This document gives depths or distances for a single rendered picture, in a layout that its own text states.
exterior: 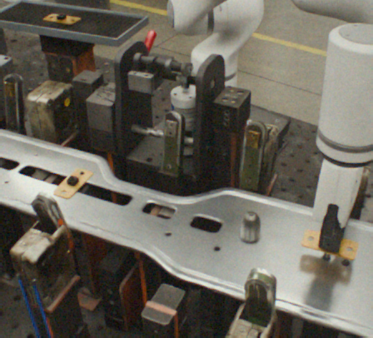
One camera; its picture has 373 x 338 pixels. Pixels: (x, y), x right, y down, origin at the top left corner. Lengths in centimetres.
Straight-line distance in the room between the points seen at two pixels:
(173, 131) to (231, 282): 31
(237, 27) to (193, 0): 15
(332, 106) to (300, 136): 100
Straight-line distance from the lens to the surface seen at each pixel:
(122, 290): 104
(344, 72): 64
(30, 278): 86
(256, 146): 96
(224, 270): 84
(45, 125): 116
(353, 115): 66
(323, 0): 73
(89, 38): 118
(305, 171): 153
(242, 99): 100
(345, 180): 71
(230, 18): 131
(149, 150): 114
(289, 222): 92
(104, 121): 111
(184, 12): 127
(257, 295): 70
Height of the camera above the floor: 162
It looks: 35 degrees down
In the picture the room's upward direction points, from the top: 2 degrees counter-clockwise
